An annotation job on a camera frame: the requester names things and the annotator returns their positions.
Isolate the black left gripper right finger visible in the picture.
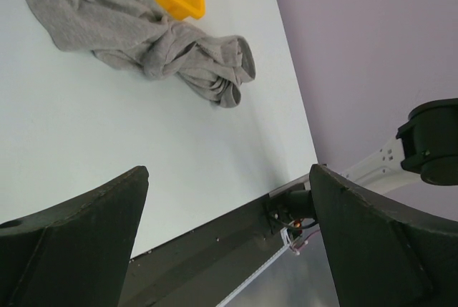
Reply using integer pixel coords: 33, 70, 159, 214
310, 165, 457, 306

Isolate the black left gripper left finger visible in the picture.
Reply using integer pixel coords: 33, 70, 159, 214
1, 166, 149, 306

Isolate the grey tank top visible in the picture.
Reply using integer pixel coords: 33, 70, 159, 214
26, 0, 256, 108

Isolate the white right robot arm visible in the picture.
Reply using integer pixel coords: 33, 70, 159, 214
255, 99, 457, 246

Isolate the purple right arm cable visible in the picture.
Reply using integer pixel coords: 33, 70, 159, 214
291, 228, 323, 256

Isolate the white slotted cable duct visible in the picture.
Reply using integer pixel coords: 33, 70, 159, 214
217, 228, 292, 307

